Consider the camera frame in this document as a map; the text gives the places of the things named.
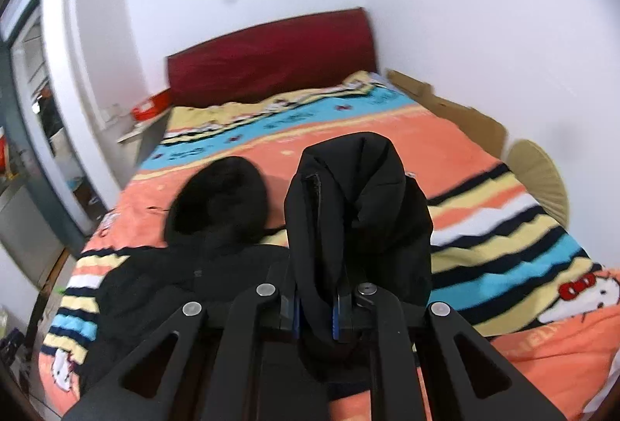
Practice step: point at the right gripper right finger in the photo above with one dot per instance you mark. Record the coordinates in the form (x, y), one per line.
(433, 365)

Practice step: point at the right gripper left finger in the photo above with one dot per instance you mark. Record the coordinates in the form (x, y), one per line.
(233, 363)

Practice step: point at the black hooded puffer coat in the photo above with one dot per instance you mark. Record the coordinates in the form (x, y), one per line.
(352, 215)

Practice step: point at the orange cartoon fleece blanket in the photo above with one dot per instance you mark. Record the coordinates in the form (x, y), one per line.
(506, 264)

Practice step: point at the woven straw fan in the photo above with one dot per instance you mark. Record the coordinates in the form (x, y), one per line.
(539, 174)

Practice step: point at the brown cardboard strip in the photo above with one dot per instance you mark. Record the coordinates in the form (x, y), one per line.
(483, 130)

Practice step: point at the white bedside shelf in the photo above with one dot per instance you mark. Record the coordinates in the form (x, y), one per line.
(144, 138)

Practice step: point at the teal framed doorway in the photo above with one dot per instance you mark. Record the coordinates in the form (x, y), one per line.
(38, 138)

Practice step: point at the red box on shelf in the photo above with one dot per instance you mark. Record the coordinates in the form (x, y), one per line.
(152, 107)

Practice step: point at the dark red headboard cushion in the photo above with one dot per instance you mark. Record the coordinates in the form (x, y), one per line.
(252, 64)

